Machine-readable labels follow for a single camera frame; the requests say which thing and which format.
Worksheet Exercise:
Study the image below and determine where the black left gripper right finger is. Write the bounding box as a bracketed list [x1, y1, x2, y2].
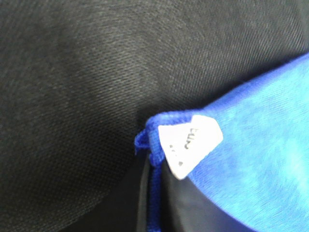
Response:
[161, 161, 251, 232]

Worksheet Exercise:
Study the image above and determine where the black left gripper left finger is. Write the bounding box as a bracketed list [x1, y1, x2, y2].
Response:
[139, 157, 151, 232]

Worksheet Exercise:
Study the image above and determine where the blue microfibre towel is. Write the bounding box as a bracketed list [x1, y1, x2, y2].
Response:
[134, 54, 309, 232]

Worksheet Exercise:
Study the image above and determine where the black table cloth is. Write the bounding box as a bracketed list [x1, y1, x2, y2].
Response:
[0, 0, 309, 232]

